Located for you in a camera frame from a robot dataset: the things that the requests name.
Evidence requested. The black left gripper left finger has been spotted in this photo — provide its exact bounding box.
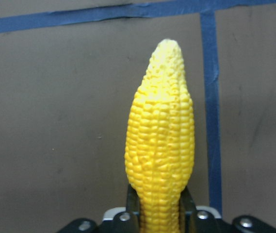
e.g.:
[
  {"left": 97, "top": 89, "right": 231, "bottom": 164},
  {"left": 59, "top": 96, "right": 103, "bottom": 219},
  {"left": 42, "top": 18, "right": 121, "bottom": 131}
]
[{"left": 126, "top": 184, "right": 140, "bottom": 233}]

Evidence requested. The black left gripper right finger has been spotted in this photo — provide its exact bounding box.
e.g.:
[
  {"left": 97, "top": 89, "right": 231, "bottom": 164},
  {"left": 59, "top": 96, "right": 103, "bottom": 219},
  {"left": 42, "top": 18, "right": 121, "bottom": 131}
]
[{"left": 180, "top": 186, "right": 196, "bottom": 233}]

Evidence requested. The yellow corn cob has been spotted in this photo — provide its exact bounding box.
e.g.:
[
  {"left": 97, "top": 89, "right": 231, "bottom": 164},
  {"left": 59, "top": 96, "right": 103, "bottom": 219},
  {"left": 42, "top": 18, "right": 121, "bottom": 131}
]
[{"left": 124, "top": 39, "right": 195, "bottom": 233}]

